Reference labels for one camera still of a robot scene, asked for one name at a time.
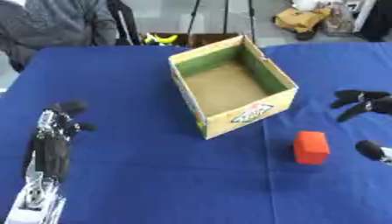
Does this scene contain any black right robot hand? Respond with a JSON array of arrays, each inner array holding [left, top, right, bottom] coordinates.
[[329, 89, 392, 166]]

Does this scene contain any yellow bag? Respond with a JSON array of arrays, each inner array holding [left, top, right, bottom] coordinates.
[[270, 6, 334, 41]]

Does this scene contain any black tripod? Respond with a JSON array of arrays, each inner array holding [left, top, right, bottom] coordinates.
[[185, 0, 257, 45]]

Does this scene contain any person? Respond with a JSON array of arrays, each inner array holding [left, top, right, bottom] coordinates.
[[0, 0, 120, 74]]

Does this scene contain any brown cardboard box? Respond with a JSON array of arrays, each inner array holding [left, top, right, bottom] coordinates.
[[139, 31, 242, 49]]

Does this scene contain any orange rectangular block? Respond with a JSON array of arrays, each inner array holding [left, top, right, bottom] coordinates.
[[292, 130, 331, 165]]

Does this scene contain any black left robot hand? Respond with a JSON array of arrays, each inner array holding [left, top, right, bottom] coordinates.
[[21, 100, 100, 184]]

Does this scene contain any yellow green toy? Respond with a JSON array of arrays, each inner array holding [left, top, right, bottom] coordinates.
[[142, 32, 179, 46]]

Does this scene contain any tan cardboard box green inside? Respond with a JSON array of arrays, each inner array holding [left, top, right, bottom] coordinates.
[[166, 34, 300, 140]]

